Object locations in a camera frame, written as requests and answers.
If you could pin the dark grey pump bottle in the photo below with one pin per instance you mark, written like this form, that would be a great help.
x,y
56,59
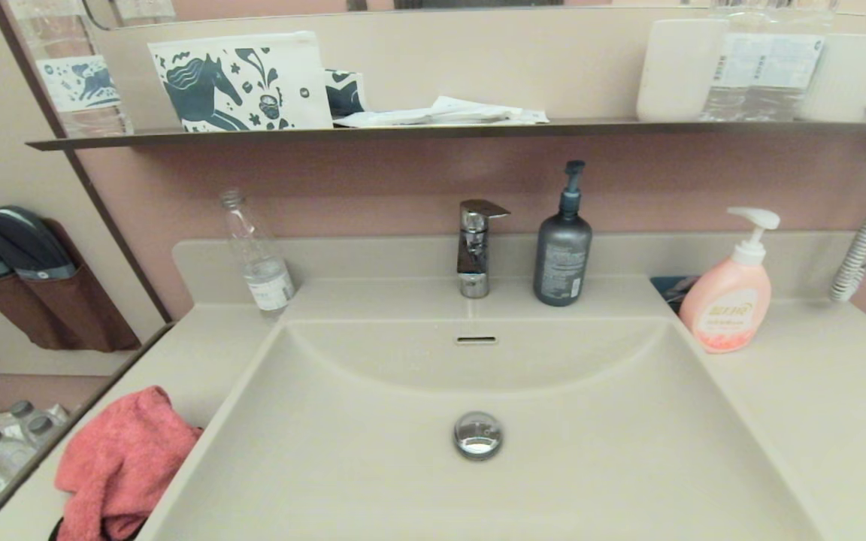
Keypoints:
x,y
562,255

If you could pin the pink towel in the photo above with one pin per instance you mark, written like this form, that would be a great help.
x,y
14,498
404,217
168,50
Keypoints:
x,y
119,466

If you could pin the clear labelled water bottle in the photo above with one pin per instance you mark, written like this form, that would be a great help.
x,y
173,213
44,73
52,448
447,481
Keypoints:
x,y
767,69

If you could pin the dark metal wall shelf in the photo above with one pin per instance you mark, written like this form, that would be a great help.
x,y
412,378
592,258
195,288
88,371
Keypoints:
x,y
328,135

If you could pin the white horse print pouch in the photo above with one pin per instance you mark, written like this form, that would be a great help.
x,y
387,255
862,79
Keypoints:
x,y
239,84

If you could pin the clear empty plastic bottle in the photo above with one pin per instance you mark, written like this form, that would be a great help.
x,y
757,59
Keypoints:
x,y
267,282

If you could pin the chrome drain stopper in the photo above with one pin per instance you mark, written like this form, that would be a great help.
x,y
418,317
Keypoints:
x,y
478,436

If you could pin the clear bottle horse label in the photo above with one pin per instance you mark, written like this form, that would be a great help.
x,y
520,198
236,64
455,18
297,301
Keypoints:
x,y
74,84

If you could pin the chrome faucet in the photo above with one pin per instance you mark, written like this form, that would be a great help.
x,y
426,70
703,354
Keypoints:
x,y
473,255

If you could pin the beige sink basin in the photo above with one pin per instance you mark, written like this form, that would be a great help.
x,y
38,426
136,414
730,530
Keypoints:
x,y
328,451

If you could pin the pink soap pump bottle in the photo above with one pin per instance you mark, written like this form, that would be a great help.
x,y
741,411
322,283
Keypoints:
x,y
728,300

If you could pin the brown slipper holder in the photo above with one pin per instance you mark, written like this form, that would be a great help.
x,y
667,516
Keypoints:
x,y
13,315
89,308

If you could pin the white paper packets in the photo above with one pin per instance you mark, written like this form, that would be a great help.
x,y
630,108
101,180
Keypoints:
x,y
448,114

